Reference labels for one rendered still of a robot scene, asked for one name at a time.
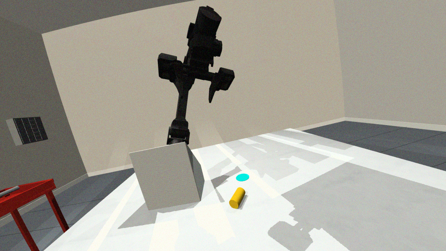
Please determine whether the cyan circle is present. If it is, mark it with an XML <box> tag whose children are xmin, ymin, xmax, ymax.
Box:
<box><xmin>236</xmin><ymin>174</ymin><xmax>249</xmax><ymax>181</ymax></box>

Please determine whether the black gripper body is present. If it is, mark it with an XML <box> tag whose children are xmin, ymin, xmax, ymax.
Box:
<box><xmin>157</xmin><ymin>47</ymin><xmax>235</xmax><ymax>90</ymax></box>

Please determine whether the yellow cylinder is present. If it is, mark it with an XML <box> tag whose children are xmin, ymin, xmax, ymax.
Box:
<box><xmin>229</xmin><ymin>187</ymin><xmax>245</xmax><ymax>209</ymax></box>

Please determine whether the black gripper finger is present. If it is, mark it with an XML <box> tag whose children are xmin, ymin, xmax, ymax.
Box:
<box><xmin>209</xmin><ymin>72</ymin><xmax>225</xmax><ymax>103</ymax></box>
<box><xmin>169</xmin><ymin>62</ymin><xmax>184</xmax><ymax>99</ymax></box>

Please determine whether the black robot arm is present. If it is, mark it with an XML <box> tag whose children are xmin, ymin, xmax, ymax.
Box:
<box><xmin>167</xmin><ymin>6</ymin><xmax>222</xmax><ymax>145</ymax></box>

